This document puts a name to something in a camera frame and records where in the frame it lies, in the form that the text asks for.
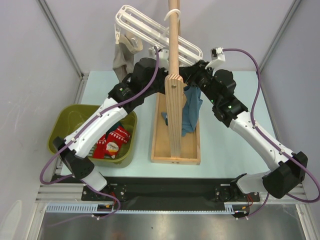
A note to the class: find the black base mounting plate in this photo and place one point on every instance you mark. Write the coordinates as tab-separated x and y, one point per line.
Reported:
172	194

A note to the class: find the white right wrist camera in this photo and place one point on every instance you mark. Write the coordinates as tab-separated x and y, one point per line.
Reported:
217	58

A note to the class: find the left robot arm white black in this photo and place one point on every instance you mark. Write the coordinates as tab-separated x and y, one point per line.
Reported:
147	79

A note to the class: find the white slotted cable duct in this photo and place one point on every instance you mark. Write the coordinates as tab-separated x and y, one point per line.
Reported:
96	208

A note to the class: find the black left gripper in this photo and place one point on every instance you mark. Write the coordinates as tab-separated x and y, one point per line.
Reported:
162	71

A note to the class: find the wooden pole stand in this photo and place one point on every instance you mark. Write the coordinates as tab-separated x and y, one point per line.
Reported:
174	85

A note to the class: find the red santa christmas sock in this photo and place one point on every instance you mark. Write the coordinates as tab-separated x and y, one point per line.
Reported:
114	139

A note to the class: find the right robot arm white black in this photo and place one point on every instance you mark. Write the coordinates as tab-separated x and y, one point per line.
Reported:
284	172

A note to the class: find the olive green plastic bin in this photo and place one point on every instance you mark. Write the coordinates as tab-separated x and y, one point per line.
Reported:
73	116

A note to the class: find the grey beige sock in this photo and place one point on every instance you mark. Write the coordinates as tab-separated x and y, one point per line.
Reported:
124	54

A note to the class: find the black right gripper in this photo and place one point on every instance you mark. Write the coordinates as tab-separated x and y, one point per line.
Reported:
188	72

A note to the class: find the light blue sock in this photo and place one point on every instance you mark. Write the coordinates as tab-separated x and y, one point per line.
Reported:
191	109

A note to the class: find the white plastic clip hanger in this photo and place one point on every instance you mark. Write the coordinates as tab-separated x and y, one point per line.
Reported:
140	25

